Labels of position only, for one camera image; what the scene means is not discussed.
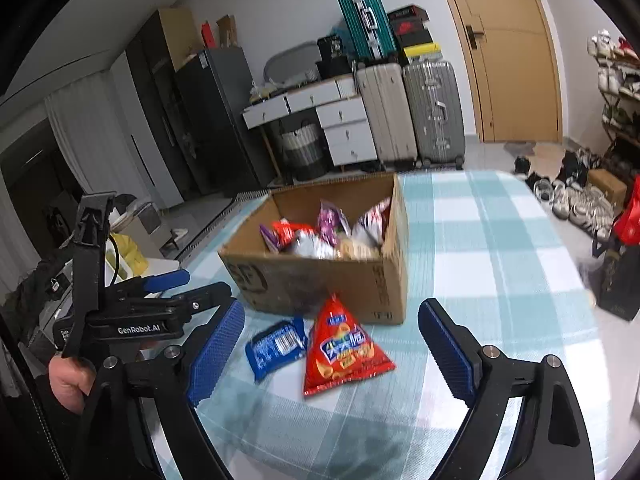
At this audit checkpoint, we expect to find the black red shoe box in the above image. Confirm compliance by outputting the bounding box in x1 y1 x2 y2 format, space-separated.
387 5 430 36

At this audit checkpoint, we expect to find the white drawer desk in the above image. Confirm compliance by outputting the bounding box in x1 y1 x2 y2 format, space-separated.
242 74 379 186

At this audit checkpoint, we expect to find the black yellow shoe box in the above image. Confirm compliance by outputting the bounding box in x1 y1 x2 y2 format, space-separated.
397 35 443 63

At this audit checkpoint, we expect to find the dark red snack packet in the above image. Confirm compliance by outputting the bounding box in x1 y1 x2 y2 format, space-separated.
272 219 318 248

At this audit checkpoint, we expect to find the checked teal tablecloth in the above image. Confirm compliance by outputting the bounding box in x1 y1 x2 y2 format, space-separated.
145 170 631 480

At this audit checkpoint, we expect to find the red triangular chip bag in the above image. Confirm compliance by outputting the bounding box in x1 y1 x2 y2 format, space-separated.
302 292 397 398

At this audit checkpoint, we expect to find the wooden door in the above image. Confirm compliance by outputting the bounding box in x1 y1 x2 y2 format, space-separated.
431 0 563 145

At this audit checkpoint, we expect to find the tall dark cabinet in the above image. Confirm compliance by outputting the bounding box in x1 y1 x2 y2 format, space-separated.
125 25 193 201

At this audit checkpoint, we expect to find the blue snack packet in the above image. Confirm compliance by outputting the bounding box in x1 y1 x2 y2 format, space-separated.
245 316 308 385

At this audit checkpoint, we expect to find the teal suitcase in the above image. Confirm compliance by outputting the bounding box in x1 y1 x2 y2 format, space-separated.
335 0 398 65

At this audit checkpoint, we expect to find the shiny silver snack bag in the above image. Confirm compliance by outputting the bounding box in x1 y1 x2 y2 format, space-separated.
292 237 341 260

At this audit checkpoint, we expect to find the closed small cardboard box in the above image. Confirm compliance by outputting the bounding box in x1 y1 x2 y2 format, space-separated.
586 167 628 208

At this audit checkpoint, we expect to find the yellow bag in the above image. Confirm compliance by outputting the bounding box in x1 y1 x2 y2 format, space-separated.
107 232 149 278

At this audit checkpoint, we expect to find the black refrigerator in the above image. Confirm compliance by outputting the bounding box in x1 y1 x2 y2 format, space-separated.
174 47 266 196

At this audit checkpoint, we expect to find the purple white snack packet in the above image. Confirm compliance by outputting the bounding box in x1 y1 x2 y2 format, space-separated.
259 224 281 252

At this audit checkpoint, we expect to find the large brown carton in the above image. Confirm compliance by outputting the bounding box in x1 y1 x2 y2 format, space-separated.
159 8 198 68

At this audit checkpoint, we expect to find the person's left hand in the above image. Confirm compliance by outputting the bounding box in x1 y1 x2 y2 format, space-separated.
47 355 98 416

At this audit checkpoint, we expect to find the silver suitcase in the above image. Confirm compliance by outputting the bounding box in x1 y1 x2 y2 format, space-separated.
401 57 467 170

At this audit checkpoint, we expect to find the pile of loose shoes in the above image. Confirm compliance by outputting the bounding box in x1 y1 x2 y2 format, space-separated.
515 147 618 241

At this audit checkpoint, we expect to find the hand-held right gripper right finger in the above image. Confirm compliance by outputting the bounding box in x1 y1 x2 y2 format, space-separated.
417 297 596 480

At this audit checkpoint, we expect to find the large cardboard box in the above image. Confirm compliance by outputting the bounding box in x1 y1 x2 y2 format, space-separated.
218 172 409 325

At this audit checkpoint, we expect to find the white curtain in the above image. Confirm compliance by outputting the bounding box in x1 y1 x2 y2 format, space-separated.
45 74 151 211

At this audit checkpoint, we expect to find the black bag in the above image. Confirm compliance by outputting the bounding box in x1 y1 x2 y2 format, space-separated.
592 240 640 322

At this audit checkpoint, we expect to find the shoe rack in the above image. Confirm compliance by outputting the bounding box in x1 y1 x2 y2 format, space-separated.
586 30 640 161

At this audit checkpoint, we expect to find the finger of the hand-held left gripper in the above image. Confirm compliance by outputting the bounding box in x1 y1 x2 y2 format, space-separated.
145 281 233 323
107 269 192 301

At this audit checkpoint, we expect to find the beige suitcase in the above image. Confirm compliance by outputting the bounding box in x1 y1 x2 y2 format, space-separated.
355 62 420 171

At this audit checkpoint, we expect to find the woven laundry basket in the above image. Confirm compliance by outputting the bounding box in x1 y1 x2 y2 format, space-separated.
276 120 331 182

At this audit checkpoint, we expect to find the oval grey mirror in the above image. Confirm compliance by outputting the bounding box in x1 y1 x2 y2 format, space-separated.
263 42 326 86

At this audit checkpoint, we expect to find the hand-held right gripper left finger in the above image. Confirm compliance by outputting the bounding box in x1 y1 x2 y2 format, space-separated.
75 297 246 480

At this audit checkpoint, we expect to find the white bread packet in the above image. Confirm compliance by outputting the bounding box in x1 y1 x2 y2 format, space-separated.
335 237 383 261

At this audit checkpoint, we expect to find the purple and silver snack bag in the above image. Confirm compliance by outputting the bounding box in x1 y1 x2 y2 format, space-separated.
317 200 353 246

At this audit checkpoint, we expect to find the black storage box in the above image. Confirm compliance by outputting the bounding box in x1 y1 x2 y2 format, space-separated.
316 35 353 78

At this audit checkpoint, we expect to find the dotted floor rug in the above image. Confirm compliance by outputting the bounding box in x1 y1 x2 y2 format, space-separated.
160 191 273 266

